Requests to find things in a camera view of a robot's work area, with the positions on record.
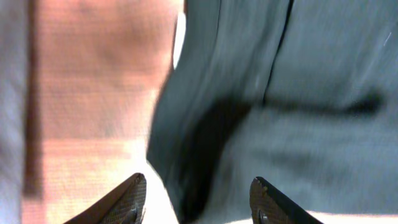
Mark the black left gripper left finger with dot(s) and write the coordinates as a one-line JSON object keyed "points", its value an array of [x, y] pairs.
{"points": [[122, 205]]}

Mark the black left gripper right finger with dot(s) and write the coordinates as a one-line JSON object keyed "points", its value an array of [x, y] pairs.
{"points": [[270, 206]]}

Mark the black t-shirt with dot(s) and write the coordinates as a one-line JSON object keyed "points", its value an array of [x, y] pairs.
{"points": [[302, 93]]}

